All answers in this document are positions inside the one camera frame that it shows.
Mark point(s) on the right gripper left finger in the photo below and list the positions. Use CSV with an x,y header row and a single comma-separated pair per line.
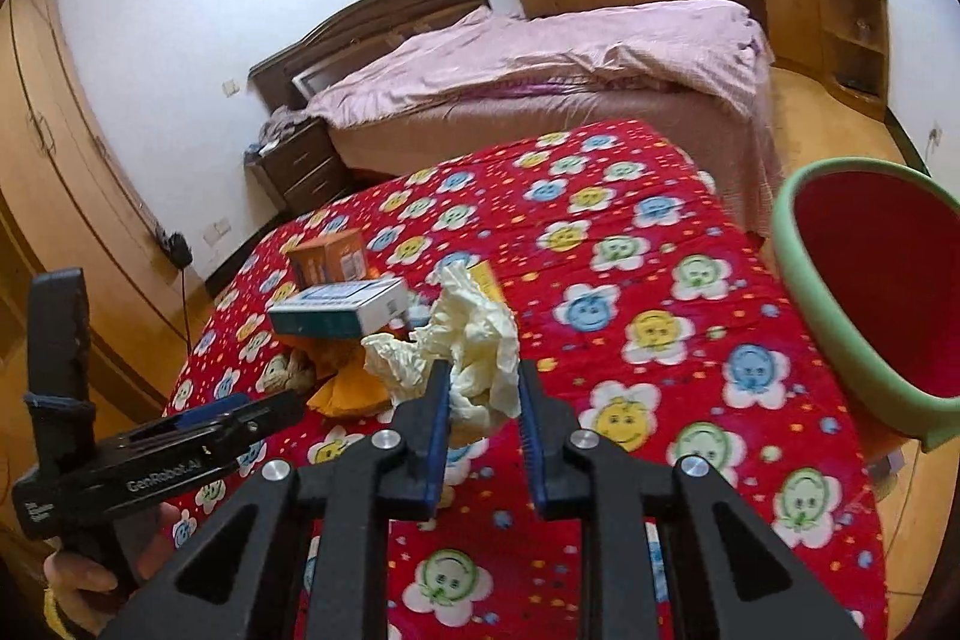
x,y
303,545

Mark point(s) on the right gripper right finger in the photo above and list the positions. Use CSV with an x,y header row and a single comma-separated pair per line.
x,y
666,546

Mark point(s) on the white tissue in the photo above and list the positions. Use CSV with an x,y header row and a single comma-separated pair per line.
x,y
478,339

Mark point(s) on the orange cardboard box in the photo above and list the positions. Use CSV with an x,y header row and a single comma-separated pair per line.
x,y
339,257

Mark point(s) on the green red trash bin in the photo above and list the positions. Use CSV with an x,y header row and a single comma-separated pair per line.
x,y
868,251

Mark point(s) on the person's left hand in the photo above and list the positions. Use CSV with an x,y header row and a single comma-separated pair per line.
x,y
71,578

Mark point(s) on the walnut beside orange bag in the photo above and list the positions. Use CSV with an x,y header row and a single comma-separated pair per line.
x,y
300,372

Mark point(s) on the teal white cardboard box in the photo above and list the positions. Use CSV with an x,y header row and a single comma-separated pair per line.
x,y
341,310

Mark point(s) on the red smiley flower blanket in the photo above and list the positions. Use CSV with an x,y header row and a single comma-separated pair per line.
x,y
644,307

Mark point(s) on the small yellow box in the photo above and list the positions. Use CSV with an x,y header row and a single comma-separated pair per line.
x,y
483,275

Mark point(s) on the wooden wardrobe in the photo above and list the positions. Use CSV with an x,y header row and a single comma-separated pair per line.
x,y
65,205

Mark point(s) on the dark wooden nightstand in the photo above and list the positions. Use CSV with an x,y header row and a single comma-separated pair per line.
x,y
301,172

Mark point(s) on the clothes on nightstand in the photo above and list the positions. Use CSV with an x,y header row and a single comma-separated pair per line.
x,y
282,123

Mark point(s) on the dark wooden headboard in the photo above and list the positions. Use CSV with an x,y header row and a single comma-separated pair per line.
x,y
352,38

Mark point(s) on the pink quilted bed cover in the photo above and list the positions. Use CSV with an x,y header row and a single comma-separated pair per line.
x,y
714,47

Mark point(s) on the long wooden cabinet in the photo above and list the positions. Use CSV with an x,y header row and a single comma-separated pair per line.
x,y
844,44

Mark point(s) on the black wall plug adapter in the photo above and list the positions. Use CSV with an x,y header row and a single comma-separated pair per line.
x,y
175,248

